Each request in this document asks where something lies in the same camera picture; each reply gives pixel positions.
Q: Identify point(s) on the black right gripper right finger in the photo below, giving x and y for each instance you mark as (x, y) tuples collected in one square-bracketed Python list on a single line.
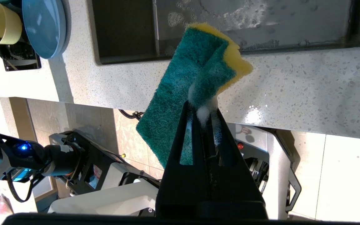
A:
[(233, 187)]

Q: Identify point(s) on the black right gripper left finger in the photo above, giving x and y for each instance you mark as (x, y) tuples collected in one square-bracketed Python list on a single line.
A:
[(180, 187)]

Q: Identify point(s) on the yellow plastic bowl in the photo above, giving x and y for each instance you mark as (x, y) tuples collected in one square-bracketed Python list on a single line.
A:
[(5, 25)]

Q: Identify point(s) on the blue-grey plate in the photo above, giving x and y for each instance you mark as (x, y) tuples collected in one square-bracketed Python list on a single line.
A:
[(44, 28)]

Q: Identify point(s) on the yellow sponge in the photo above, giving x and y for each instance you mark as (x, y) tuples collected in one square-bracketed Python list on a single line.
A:
[(180, 93)]

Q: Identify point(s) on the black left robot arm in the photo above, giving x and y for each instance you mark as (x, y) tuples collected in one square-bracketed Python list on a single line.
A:
[(27, 156)]

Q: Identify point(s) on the grey black robot base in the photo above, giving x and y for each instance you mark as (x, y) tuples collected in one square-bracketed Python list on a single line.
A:
[(130, 200)]

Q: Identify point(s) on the stainless steel sink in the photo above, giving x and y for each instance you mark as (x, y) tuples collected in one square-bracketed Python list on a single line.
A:
[(130, 31)]

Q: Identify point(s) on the black induction cooktop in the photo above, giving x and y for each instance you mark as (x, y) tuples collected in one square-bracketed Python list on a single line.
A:
[(20, 61)]

